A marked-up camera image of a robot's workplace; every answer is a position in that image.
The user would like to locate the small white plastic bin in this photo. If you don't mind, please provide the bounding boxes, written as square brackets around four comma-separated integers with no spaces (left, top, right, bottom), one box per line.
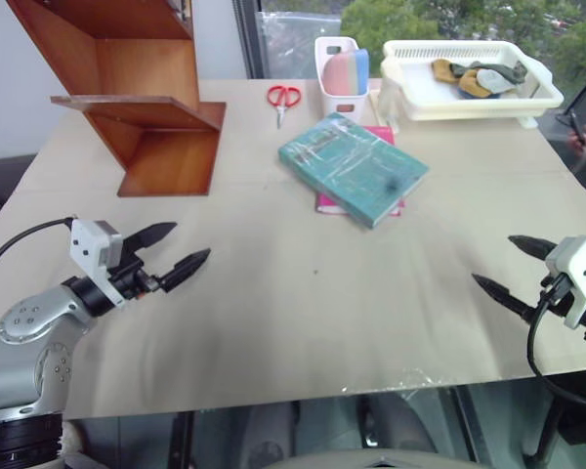
[314,36,371,120]

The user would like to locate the wooden shelf unit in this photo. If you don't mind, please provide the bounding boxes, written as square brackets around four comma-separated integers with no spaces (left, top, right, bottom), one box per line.
[7,0,228,198]

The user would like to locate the clear tape strip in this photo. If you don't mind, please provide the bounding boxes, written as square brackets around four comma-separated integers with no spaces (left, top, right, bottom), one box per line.
[340,367,451,398]

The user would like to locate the red handled scissors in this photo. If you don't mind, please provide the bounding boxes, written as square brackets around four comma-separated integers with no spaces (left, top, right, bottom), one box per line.
[266,85,303,130]

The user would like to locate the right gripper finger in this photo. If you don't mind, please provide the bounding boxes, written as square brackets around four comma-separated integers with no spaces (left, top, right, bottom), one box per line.
[507,234,560,268]
[470,273,538,324]

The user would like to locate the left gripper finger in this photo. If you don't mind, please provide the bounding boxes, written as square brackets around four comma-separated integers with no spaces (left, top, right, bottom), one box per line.
[157,247,212,294]
[121,222,179,263]

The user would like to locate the black phone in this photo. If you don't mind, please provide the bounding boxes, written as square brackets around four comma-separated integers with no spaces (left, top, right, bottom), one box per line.
[567,111,586,147]

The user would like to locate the grey sock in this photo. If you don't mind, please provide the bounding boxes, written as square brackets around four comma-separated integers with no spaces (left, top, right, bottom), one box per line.
[475,68,517,95]

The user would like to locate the pink sponge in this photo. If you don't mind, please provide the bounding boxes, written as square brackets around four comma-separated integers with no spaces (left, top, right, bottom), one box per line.
[322,52,358,97]

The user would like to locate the dark window frame post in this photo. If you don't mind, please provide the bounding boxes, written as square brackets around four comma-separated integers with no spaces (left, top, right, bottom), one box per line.
[231,0,268,80]

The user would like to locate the teal plastic wrapped book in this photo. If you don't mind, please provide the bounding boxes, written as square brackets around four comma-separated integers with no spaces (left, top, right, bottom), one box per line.
[277,112,431,230]

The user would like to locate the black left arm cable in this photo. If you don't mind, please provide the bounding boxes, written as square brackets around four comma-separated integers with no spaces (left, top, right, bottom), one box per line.
[0,217,75,285]

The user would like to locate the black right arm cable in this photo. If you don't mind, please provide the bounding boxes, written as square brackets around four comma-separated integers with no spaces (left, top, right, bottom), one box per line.
[526,274,586,407]

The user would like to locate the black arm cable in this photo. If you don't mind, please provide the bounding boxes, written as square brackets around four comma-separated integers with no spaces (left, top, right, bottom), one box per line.
[526,274,586,407]
[0,217,75,285]

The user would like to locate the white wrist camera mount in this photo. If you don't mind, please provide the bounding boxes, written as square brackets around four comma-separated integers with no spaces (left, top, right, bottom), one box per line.
[544,234,586,330]
[69,219,128,311]

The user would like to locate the white plastic slotted tray basket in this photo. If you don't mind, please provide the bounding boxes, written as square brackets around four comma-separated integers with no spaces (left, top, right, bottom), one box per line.
[376,40,565,130]

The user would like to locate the pink book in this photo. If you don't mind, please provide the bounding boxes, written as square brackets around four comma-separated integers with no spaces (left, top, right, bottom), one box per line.
[314,125,405,218]

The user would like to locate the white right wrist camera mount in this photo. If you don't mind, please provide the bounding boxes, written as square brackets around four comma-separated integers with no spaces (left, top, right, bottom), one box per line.
[544,234,586,330]

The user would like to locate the light blue sponge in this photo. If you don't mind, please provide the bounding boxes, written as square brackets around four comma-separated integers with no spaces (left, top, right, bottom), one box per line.
[357,48,370,95]

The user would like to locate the mustard yellow sock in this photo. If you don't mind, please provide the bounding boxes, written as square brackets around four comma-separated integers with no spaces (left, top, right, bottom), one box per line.
[457,69,490,100]
[431,58,464,85]

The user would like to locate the dark rounded shape under table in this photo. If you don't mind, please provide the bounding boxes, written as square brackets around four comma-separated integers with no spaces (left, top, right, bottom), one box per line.
[241,398,299,463]

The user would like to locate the dark low cabinet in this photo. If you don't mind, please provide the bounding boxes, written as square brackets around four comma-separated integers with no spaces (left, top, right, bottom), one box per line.
[0,154,38,236]

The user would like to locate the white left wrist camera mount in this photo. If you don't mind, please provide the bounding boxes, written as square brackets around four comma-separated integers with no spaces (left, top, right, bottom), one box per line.
[69,219,128,311]

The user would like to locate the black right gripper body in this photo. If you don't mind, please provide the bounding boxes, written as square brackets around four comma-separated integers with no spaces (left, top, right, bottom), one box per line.
[535,272,574,320]

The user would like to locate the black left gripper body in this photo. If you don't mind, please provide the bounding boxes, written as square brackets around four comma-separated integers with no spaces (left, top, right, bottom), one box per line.
[107,258,162,301]

